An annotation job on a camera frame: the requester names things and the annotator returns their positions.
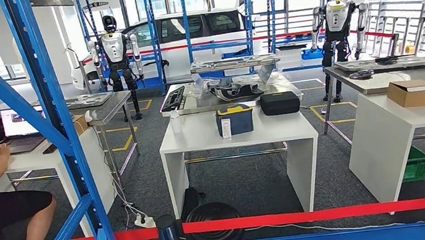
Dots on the white panel desk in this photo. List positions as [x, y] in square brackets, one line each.
[380, 146]
[105, 182]
[202, 134]

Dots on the silver metal fixture plate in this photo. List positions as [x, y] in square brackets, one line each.
[233, 62]

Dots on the black slotted tray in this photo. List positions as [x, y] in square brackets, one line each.
[173, 99]

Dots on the black silver humanoid robot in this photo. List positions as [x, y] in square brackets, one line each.
[336, 16]
[114, 47]

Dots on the blue plastic bin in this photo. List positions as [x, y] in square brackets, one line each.
[311, 55]

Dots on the grey moulded car part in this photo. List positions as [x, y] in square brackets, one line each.
[235, 91]

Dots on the dark stanchion post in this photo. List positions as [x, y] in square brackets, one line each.
[168, 231]

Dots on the black hard case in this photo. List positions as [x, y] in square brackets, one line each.
[280, 103]

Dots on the white metal railing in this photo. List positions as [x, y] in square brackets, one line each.
[418, 26]

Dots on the cardboard box with white label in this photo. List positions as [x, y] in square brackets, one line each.
[413, 96]

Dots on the white plastic bottle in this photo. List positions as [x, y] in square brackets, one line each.
[176, 124]

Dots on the small cardboard box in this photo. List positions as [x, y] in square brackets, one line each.
[81, 126]

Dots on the white power strip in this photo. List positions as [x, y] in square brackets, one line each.
[145, 222]

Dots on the green plastic crate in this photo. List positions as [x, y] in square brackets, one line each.
[418, 166]

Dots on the black smartphone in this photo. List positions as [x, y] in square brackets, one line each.
[50, 148]

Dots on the black round bin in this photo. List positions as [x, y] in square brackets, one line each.
[212, 211]

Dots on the open laptop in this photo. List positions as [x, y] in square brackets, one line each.
[17, 122]

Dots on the white car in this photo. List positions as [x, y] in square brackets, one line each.
[176, 64]

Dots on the black backpack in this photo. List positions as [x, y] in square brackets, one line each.
[190, 202]

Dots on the stainless steel table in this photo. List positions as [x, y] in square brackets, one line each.
[372, 83]
[112, 105]
[198, 104]

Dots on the blue yellow tool bag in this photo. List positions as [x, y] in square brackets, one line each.
[239, 119]

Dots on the small black car part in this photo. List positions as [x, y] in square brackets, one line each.
[362, 74]

